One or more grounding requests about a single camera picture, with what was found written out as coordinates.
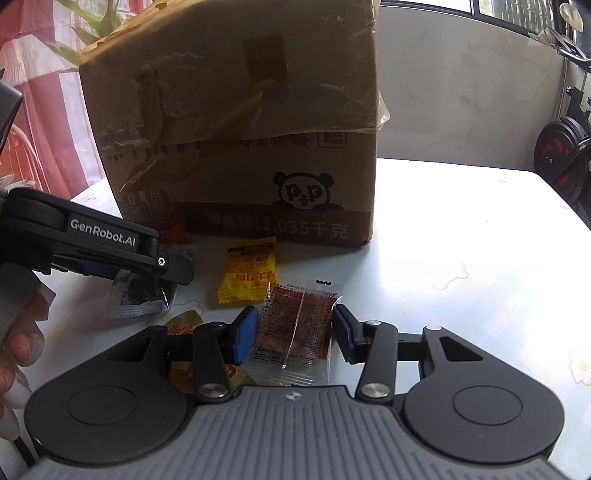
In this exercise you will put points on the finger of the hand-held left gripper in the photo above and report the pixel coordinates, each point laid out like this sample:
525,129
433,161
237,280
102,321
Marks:
175,272

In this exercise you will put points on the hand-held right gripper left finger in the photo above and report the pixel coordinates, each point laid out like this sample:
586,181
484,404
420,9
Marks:
244,332

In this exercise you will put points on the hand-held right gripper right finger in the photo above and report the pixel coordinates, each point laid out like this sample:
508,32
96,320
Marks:
346,332

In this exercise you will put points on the clear blue snack packet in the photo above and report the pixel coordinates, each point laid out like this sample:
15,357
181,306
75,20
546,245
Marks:
134,297

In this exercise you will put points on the clear red snack packet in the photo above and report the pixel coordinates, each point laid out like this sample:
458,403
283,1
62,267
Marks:
295,323

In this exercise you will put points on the brown cardboard box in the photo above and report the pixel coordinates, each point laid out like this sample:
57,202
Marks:
231,115

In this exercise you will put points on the person's left hand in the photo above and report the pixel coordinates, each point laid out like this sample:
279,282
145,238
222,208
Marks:
23,346

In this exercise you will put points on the small orange snack packet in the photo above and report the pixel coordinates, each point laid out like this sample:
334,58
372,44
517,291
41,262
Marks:
184,323

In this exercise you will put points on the yellow snack packet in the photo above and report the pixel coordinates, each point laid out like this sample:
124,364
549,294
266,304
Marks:
247,272

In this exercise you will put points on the red printed curtain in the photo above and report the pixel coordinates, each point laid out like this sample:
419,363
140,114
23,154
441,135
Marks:
46,129

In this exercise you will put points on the black exercise bike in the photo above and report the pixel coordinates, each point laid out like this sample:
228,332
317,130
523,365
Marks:
565,157

